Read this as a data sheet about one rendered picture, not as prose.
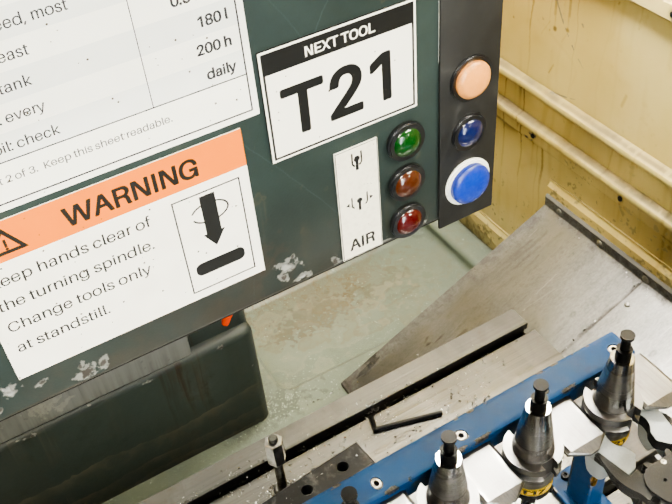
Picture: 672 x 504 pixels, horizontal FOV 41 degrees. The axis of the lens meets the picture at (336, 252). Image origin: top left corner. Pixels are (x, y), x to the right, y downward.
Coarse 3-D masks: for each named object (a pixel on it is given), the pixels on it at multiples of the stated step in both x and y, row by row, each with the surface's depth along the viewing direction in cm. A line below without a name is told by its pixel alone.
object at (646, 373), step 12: (636, 360) 102; (648, 360) 103; (636, 372) 101; (648, 372) 101; (660, 372) 101; (636, 384) 100; (648, 384) 100; (660, 384) 100; (648, 396) 99; (660, 396) 99; (648, 408) 98; (660, 408) 98
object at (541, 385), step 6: (534, 384) 87; (540, 384) 87; (546, 384) 87; (540, 390) 87; (546, 390) 87; (534, 396) 88; (540, 396) 88; (546, 396) 89; (534, 402) 88; (540, 402) 88; (546, 402) 88; (534, 408) 89; (540, 408) 88; (546, 408) 89
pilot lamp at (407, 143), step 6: (408, 132) 54; (414, 132) 54; (402, 138) 54; (408, 138) 54; (414, 138) 54; (420, 138) 55; (396, 144) 54; (402, 144) 54; (408, 144) 54; (414, 144) 55; (396, 150) 54; (402, 150) 54; (408, 150) 55; (414, 150) 55; (402, 156) 55
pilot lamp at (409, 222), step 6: (414, 210) 58; (402, 216) 58; (408, 216) 58; (414, 216) 58; (420, 216) 59; (402, 222) 58; (408, 222) 58; (414, 222) 59; (420, 222) 59; (402, 228) 59; (408, 228) 59; (414, 228) 59
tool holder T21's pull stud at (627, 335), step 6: (624, 330) 91; (630, 330) 91; (624, 336) 90; (630, 336) 90; (624, 342) 91; (630, 342) 91; (618, 348) 92; (624, 348) 91; (630, 348) 92; (618, 354) 92; (624, 354) 91; (630, 354) 92; (618, 360) 92; (624, 360) 92; (630, 360) 93
